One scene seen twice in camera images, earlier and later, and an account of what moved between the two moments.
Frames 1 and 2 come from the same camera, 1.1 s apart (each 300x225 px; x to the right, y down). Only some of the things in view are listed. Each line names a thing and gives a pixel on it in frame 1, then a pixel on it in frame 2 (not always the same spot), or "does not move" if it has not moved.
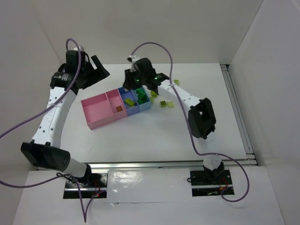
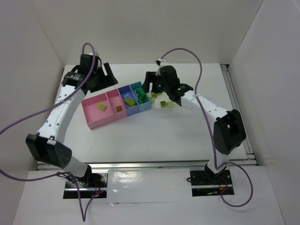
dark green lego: (144, 98) does not move
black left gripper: (93, 73) -> (101, 78)
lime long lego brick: (130, 102) does not move
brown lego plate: (119, 108) does not move
